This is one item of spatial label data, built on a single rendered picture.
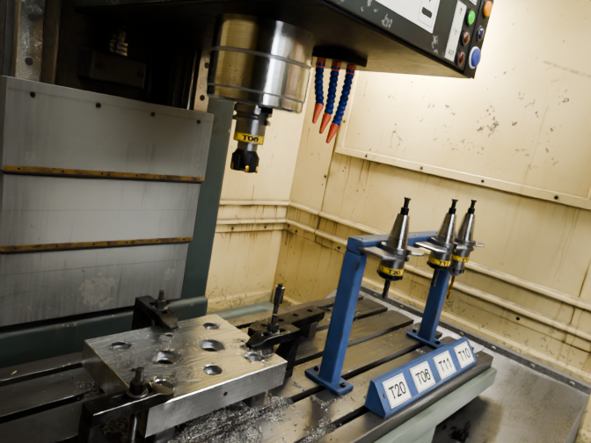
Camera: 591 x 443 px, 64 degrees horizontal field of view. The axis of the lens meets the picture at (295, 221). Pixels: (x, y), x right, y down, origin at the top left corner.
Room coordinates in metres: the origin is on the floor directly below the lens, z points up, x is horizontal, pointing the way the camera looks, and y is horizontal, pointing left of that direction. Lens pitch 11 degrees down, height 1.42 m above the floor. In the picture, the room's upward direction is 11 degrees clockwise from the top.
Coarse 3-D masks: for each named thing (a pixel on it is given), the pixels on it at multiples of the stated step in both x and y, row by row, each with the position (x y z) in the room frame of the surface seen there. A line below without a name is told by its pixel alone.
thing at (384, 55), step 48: (96, 0) 0.91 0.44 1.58; (144, 0) 0.80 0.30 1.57; (192, 0) 0.71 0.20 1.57; (240, 0) 0.64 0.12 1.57; (288, 0) 0.58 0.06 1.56; (336, 0) 0.59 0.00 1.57; (480, 0) 0.85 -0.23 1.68; (336, 48) 0.84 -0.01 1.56; (384, 48) 0.76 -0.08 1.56; (432, 48) 0.76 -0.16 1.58
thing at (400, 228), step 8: (400, 216) 0.94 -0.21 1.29; (408, 216) 0.94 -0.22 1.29; (400, 224) 0.93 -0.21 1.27; (408, 224) 0.94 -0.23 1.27; (392, 232) 0.94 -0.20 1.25; (400, 232) 0.93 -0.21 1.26; (408, 232) 0.94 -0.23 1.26; (392, 240) 0.93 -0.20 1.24; (400, 240) 0.93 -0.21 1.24; (400, 248) 0.93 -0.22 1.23
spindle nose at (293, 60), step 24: (216, 24) 0.75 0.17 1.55; (240, 24) 0.71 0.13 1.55; (264, 24) 0.70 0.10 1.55; (288, 24) 0.71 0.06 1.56; (216, 48) 0.74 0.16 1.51; (240, 48) 0.71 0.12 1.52; (264, 48) 0.70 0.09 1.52; (288, 48) 0.72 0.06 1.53; (312, 48) 0.76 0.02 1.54; (216, 72) 0.73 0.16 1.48; (240, 72) 0.70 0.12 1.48; (264, 72) 0.70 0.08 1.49; (288, 72) 0.72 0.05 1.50; (216, 96) 0.73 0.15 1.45; (240, 96) 0.71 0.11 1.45; (264, 96) 0.71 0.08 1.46; (288, 96) 0.73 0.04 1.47
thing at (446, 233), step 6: (444, 216) 1.11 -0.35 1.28; (450, 216) 1.10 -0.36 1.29; (444, 222) 1.10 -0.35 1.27; (450, 222) 1.10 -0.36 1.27; (444, 228) 1.10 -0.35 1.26; (450, 228) 1.10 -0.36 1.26; (438, 234) 1.11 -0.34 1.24; (444, 234) 1.10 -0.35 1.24; (450, 234) 1.09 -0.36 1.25; (438, 240) 1.10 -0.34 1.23; (444, 240) 1.09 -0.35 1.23; (450, 240) 1.09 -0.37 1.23
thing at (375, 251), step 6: (366, 246) 0.93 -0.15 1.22; (372, 246) 0.94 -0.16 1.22; (366, 252) 0.90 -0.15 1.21; (372, 252) 0.89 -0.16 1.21; (378, 252) 0.90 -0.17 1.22; (384, 252) 0.91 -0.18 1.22; (390, 252) 0.92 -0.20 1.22; (384, 258) 0.87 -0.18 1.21; (390, 258) 0.88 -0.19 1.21; (396, 258) 0.89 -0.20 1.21
